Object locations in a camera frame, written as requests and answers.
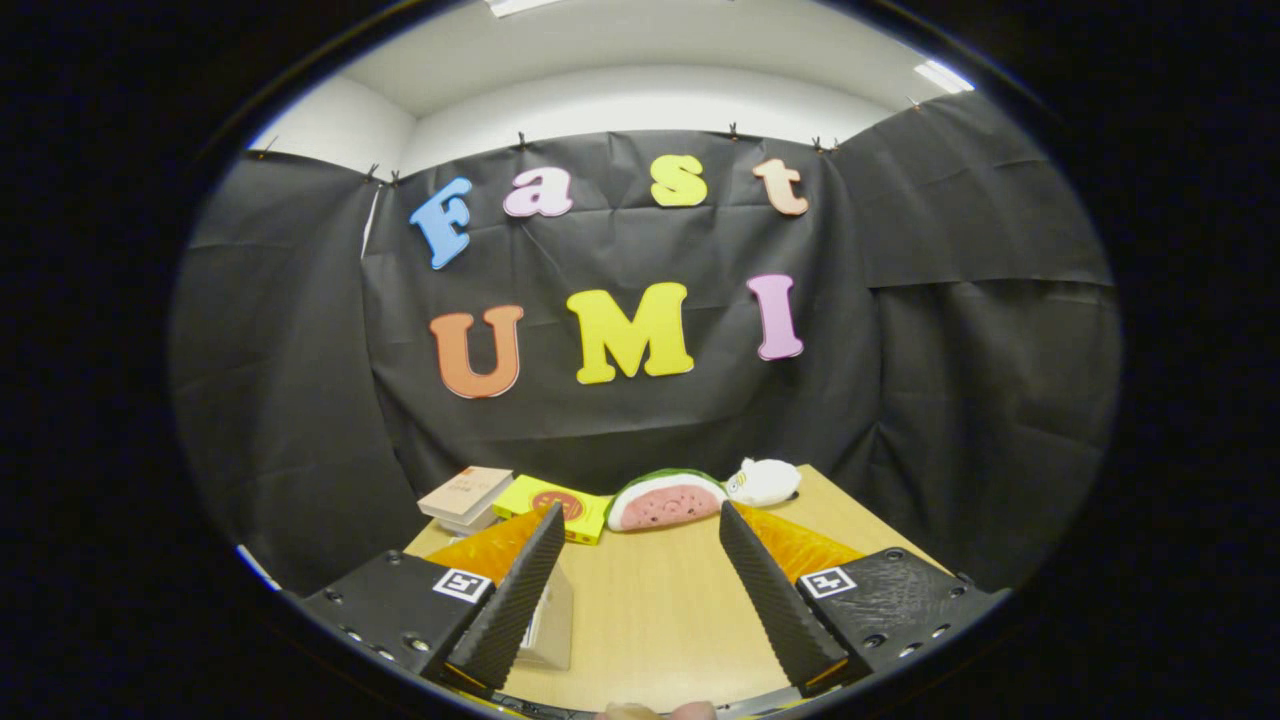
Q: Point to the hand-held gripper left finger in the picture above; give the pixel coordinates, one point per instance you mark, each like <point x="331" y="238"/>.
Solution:
<point x="515" y="605"/>

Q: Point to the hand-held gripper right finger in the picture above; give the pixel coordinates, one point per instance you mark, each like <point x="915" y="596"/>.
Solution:
<point x="775" y="605"/>

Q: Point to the cream storage box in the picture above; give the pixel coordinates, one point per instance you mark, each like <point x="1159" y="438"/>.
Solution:
<point x="555" y="620"/>

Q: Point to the yellow box red label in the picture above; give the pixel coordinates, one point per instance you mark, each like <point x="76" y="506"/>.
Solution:
<point x="580" y="515"/>

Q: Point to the tan book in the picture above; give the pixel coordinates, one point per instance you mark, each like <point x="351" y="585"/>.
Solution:
<point x="470" y="525"/>

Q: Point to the white plush toy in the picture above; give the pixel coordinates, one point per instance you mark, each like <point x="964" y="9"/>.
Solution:
<point x="765" y="482"/>

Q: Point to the watermelon slice plush toy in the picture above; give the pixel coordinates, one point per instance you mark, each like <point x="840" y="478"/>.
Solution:
<point x="665" y="505"/>

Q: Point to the ceiling light panel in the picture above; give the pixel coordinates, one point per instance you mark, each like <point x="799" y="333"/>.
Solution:
<point x="945" y="77"/>
<point x="520" y="5"/>

